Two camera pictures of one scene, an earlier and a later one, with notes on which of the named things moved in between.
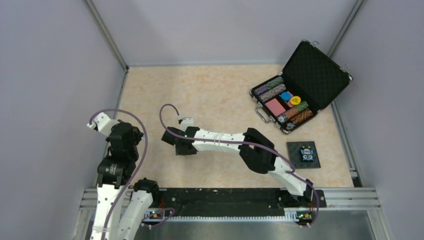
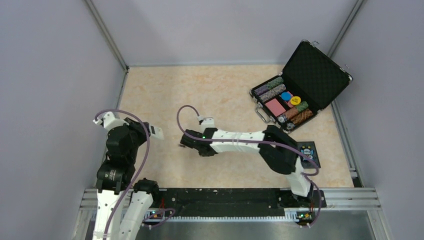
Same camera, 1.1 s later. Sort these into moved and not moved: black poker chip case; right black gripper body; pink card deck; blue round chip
Moved: right black gripper body
Not moved: blue round chip; black poker chip case; pink card deck
